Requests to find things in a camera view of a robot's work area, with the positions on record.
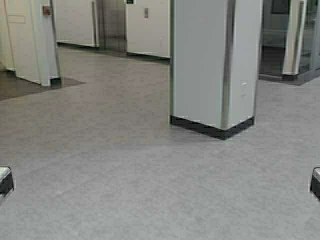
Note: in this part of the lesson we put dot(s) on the robot base right corner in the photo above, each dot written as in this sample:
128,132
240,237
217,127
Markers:
315,183

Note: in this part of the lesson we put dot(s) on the robot base left corner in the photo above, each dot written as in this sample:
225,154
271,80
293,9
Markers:
6,180

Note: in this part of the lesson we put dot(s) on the elevator call button panel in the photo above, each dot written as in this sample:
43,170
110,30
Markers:
146,13

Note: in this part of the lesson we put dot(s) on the white square pillar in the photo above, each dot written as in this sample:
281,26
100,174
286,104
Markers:
214,67

